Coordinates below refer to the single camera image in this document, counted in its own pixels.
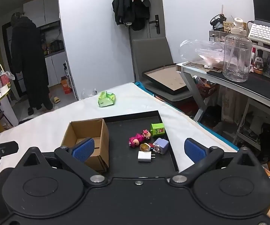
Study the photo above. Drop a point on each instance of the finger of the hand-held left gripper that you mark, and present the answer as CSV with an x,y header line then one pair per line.
x,y
7,148

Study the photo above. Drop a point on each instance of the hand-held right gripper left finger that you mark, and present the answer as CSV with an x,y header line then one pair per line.
x,y
83,148

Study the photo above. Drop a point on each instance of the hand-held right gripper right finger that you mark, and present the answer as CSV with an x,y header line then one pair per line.
x,y
194,150

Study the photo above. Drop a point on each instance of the brown cardboard box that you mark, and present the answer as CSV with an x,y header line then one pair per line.
x,y
102,140

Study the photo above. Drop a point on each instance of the purple cube charger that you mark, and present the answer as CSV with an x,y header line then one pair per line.
x,y
160,146

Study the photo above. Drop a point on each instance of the black shallow tray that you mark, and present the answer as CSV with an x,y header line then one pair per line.
x,y
125,131

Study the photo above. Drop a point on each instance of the small gold-disc toy figure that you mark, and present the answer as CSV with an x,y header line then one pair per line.
x,y
145,147

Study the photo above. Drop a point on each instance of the white wall charger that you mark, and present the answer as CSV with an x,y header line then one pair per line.
x,y
144,156

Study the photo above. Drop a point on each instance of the pink-hat round-head figurine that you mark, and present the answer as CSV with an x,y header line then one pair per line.
x,y
146,133

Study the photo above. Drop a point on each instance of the pink toy figurine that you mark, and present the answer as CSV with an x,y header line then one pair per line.
x,y
135,140

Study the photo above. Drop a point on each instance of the green toy trash bin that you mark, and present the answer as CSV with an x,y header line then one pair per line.
x,y
157,129

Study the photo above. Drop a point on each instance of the green tissue packet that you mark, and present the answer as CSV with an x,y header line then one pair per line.
x,y
106,99

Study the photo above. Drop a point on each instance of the yellow slipper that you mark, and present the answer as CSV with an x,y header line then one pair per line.
x,y
56,100

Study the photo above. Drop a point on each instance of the orange cardboard box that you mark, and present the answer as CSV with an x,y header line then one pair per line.
x,y
65,86

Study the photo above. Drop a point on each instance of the red box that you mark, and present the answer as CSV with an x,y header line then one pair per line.
x,y
4,78

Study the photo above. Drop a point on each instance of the grey metal desk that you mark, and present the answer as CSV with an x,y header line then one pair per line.
x,y
191,79

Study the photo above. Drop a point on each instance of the black desk mat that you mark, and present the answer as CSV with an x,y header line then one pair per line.
x,y
261,89

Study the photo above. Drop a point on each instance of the clear plastic bag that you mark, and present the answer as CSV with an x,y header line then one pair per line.
x,y
200,51

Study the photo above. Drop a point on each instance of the clear plastic water jug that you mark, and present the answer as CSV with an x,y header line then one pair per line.
x,y
237,54

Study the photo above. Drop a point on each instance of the panda figurine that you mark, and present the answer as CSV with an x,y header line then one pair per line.
x,y
258,63

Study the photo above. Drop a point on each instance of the grey chair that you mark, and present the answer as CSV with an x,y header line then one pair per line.
x,y
149,51

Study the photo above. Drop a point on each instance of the white keyboard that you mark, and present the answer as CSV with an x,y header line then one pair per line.
x,y
266,34

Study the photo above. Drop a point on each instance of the black hanging jackets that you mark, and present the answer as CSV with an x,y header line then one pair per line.
x,y
130,7

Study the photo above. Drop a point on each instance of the grey door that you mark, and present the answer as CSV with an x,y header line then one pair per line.
x,y
157,2

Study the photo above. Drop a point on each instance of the black picture frame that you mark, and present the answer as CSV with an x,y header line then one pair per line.
x,y
165,77

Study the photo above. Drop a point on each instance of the white wall cabinets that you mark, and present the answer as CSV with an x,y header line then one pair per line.
x,y
43,9

